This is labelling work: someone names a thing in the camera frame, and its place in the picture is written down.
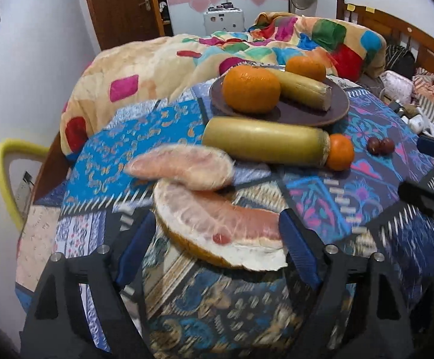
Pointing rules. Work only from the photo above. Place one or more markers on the long yellow sugarcane piece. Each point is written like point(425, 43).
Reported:
point(268, 142)

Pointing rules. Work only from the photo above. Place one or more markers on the short yellow sugarcane piece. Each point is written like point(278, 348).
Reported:
point(306, 91)

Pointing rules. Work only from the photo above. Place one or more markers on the white bottle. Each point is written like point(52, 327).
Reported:
point(416, 123)

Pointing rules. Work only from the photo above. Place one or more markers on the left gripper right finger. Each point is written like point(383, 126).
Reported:
point(378, 322)

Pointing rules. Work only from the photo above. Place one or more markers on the brown wooden door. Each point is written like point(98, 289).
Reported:
point(117, 22)

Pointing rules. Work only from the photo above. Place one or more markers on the purple round plate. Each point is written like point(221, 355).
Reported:
point(287, 111)

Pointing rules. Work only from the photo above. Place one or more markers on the pink patterned pillow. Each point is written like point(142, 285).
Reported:
point(397, 87)

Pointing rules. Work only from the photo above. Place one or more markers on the wooden headboard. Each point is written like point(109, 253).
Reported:
point(392, 29)

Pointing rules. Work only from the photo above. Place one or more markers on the pomelo segment peeled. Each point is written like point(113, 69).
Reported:
point(199, 168)

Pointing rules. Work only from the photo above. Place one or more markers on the medium orange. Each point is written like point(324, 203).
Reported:
point(307, 67)

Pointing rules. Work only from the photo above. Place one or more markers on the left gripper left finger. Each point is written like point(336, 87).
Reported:
point(56, 325)

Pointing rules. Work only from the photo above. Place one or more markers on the blue patterned bed cover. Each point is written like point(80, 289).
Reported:
point(184, 307)

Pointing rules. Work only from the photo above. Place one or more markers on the yellow chair frame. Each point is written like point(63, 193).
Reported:
point(12, 146)

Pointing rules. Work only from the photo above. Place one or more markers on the colourful patchwork blanket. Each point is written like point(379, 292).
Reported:
point(165, 67)

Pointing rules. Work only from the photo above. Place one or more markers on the large orange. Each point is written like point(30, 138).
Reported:
point(250, 89)

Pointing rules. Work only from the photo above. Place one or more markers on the white box appliance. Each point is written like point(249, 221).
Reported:
point(224, 17)

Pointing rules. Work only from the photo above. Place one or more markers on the dark red jujube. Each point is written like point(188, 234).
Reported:
point(386, 146)
point(373, 146)

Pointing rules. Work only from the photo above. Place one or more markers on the small orange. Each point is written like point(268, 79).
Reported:
point(341, 153)

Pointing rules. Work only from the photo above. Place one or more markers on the black striped bag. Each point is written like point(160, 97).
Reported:
point(400, 60)

